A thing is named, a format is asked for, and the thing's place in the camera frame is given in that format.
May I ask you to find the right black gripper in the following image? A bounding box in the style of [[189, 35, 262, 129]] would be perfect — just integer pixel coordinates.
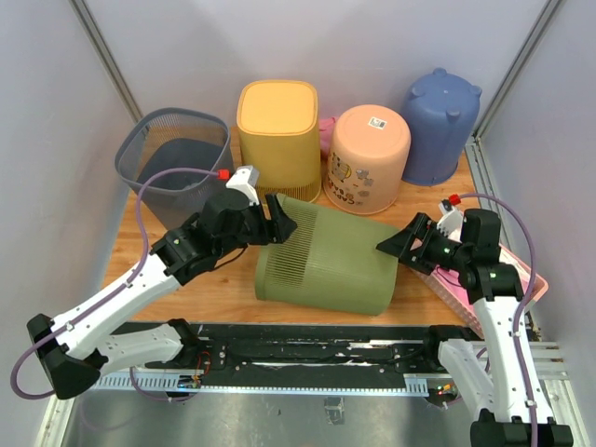
[[377, 212, 470, 276]]

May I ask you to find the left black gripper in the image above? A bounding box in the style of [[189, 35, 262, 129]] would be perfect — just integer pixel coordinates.
[[216, 192, 297, 259]]

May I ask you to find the green mesh waste bin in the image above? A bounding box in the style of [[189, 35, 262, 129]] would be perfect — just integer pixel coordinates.
[[254, 195, 398, 316]]

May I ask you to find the yellow slatted waste bin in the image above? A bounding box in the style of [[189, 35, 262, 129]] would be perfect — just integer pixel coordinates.
[[237, 79, 321, 202]]

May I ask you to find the peach cartoon plastic bucket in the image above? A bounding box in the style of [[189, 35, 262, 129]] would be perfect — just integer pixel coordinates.
[[323, 104, 411, 215]]

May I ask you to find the large blue plastic bucket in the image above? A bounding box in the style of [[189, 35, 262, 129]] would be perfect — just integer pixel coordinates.
[[400, 68, 482, 186]]

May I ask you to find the grey mesh waste bin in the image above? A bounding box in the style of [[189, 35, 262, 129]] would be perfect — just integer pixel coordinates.
[[115, 107, 235, 229]]

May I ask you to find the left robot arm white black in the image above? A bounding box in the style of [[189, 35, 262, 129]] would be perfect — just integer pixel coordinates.
[[27, 189, 297, 400]]

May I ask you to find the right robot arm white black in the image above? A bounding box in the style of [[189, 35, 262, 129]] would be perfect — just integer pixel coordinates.
[[376, 209, 574, 446]]

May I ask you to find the pink perforated basket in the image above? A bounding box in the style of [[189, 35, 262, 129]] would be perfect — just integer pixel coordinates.
[[413, 247, 531, 338]]

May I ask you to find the folded pink shirt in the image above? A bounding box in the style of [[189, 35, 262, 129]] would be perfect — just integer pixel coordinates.
[[318, 116, 338, 159]]

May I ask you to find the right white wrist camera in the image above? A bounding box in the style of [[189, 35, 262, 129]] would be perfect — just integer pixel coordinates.
[[437, 199, 464, 242]]

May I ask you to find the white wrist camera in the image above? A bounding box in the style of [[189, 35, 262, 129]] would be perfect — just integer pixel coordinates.
[[225, 165, 260, 205], [437, 199, 464, 242]]

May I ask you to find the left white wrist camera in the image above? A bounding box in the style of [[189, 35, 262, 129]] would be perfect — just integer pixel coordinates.
[[225, 165, 260, 205]]

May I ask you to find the right aluminium frame post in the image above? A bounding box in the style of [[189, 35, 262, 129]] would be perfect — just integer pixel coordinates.
[[472, 0, 567, 139]]

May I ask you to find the aluminium frame post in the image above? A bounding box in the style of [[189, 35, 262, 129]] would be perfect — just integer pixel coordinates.
[[472, 0, 567, 139], [68, 0, 142, 122]]

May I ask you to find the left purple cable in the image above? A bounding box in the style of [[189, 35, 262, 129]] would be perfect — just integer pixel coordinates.
[[9, 167, 229, 402]]

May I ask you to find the purple cable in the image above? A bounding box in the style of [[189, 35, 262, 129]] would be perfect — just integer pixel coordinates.
[[9, 167, 229, 402], [449, 192, 541, 447]]

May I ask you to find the white slotted cable duct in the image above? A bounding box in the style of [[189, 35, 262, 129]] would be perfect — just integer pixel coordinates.
[[92, 365, 429, 397]]

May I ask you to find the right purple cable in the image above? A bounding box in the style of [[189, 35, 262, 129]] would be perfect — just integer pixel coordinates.
[[449, 192, 541, 447]]

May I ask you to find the left aluminium frame post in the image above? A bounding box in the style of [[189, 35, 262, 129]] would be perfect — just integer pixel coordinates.
[[68, 0, 142, 122]]

